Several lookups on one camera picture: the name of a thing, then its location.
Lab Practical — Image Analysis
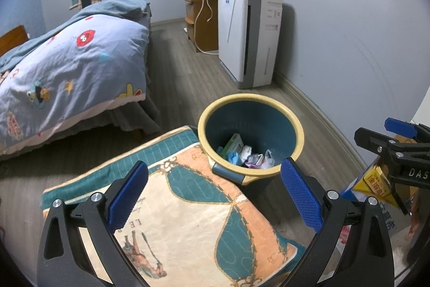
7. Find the pale green printed package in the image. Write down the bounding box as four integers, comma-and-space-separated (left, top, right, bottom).
222, 133, 245, 156

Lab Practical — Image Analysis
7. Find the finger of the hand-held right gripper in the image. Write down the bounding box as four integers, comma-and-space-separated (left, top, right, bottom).
385, 118, 430, 144
354, 127, 412, 215

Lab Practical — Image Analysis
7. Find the blue face mask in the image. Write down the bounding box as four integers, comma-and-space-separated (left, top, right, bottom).
217, 147, 242, 166

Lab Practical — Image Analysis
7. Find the blue bin with yellow rim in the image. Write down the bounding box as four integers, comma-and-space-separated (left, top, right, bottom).
198, 94, 305, 207

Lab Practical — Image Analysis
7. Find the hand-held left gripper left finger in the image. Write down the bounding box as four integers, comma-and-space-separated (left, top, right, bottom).
36, 160, 152, 287

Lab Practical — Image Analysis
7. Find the blue printed duvet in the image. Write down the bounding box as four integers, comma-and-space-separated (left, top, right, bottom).
0, 0, 150, 156

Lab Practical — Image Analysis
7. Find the wooden cabinet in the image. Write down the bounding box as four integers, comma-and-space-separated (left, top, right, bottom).
184, 0, 220, 53

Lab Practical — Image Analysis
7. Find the yellow box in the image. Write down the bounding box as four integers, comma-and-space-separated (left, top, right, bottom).
353, 156, 409, 210

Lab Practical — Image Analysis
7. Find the blue and white box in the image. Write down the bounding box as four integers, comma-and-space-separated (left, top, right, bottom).
341, 186, 412, 240

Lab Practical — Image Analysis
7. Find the printed teal and orange mat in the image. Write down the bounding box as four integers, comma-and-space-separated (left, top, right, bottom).
40, 126, 306, 287

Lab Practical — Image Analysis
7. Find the wooden bed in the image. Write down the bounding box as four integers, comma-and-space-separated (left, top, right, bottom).
0, 0, 163, 160

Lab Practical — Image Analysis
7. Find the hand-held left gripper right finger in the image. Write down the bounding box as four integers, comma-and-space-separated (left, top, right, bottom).
280, 157, 395, 287

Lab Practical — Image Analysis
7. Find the white air purifier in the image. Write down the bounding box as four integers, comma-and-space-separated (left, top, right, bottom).
218, 0, 283, 90

